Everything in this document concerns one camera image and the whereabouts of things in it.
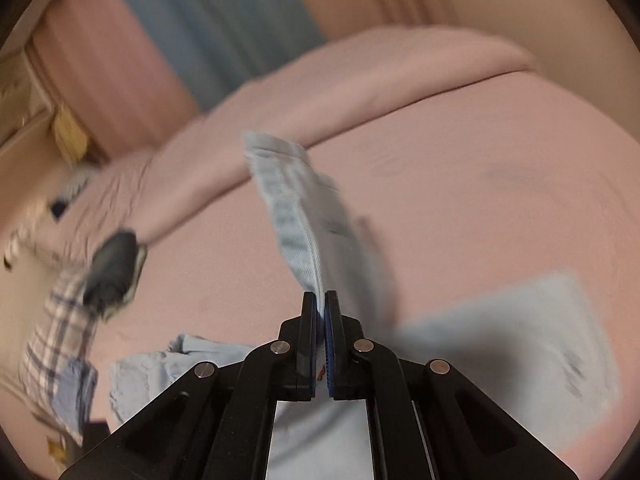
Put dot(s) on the yellow box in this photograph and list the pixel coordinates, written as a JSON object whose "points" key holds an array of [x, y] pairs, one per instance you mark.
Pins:
{"points": [[71, 130]]}

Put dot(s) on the light blue denim pants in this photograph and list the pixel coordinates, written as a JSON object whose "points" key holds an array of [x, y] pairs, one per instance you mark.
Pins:
{"points": [[300, 220]]}

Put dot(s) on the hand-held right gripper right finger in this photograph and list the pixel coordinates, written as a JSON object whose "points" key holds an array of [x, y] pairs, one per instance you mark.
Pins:
{"points": [[330, 350]]}

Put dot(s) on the plaid cloth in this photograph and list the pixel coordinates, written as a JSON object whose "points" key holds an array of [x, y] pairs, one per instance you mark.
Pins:
{"points": [[62, 325]]}

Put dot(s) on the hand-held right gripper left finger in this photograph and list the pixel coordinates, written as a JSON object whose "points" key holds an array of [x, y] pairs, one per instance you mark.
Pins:
{"points": [[312, 345]]}

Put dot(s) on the pink duvet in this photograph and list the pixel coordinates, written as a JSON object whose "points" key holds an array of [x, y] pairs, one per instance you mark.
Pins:
{"points": [[350, 90]]}

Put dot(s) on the pink bed sheet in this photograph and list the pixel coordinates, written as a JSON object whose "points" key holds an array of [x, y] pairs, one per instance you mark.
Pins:
{"points": [[475, 200]]}

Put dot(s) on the blue curtain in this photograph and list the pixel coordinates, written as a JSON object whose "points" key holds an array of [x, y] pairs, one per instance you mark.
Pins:
{"points": [[215, 25]]}

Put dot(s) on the wooden bedside shelf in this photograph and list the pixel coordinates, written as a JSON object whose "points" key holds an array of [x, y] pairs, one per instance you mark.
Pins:
{"points": [[22, 125]]}

